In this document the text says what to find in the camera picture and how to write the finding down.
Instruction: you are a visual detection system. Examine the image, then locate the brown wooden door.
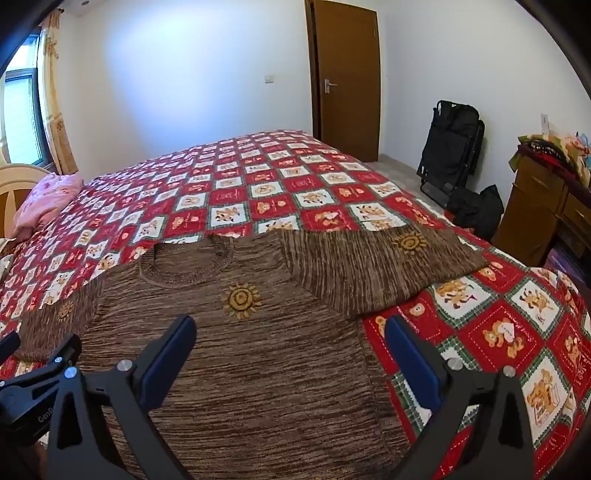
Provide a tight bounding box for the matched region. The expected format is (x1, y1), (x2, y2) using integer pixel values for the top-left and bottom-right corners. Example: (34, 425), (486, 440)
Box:
(305, 0), (383, 163)

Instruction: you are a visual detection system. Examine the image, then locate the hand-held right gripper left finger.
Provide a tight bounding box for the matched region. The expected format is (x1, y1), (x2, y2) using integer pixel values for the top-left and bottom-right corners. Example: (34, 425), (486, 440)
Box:
(46, 314), (198, 480)

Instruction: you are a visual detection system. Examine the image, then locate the yellow patterned curtain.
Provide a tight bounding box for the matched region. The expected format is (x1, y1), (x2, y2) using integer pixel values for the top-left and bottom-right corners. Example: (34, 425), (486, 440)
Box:
(39, 10), (79, 176)

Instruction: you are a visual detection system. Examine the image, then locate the brown knitted sweater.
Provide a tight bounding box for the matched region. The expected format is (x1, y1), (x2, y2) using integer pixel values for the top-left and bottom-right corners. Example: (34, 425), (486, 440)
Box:
(14, 228), (489, 480)

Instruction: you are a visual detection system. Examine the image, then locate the window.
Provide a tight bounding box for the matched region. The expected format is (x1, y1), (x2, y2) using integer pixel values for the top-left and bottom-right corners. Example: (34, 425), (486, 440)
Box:
(0, 32), (47, 168)

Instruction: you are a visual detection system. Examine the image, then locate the wooden headboard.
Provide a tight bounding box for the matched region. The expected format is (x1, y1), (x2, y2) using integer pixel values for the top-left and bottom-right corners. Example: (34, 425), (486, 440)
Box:
(0, 162), (52, 240)

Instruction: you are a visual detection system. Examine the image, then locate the red printed bedspread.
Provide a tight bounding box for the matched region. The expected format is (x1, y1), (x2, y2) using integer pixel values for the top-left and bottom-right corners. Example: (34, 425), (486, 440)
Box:
(0, 129), (591, 480)

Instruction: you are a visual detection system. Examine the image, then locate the wooden dresser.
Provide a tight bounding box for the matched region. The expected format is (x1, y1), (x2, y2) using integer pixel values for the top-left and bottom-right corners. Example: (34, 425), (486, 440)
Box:
(490, 154), (591, 269)

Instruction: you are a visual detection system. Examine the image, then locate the black bag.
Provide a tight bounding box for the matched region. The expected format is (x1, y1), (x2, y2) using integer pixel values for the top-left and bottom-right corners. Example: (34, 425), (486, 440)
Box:
(417, 100), (486, 209)
(446, 185), (505, 241)

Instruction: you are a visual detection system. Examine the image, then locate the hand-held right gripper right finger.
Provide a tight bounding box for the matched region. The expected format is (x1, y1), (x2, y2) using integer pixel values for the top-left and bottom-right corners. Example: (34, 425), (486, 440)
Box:
(385, 315), (536, 480)

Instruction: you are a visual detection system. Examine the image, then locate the pink pillow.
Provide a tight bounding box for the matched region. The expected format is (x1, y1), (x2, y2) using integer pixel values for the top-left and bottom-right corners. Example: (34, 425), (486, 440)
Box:
(10, 173), (85, 241)

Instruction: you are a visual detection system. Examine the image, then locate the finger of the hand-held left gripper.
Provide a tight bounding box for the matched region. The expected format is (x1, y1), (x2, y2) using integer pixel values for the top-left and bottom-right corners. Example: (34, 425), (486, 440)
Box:
(0, 333), (22, 365)
(2, 335), (82, 389)

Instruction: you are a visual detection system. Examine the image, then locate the pile of colourful clothes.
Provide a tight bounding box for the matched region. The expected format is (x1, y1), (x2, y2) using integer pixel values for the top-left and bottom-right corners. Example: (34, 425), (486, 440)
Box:
(508, 131), (591, 189)

